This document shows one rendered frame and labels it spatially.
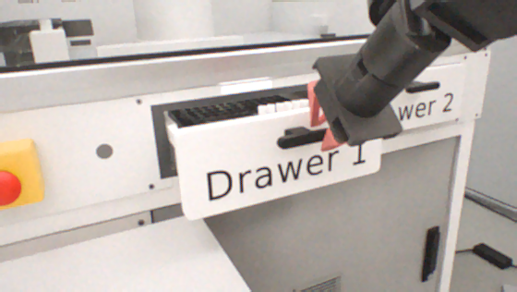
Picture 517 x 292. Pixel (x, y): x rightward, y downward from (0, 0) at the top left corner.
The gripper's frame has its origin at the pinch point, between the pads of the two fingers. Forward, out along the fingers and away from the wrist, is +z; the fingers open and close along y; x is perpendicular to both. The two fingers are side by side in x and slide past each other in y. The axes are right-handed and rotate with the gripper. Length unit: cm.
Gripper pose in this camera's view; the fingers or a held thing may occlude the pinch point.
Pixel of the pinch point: (322, 134)
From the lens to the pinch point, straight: 49.8
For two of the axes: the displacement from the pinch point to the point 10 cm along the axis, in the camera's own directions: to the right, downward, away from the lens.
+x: -9.0, 1.8, -4.0
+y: -3.3, -8.8, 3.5
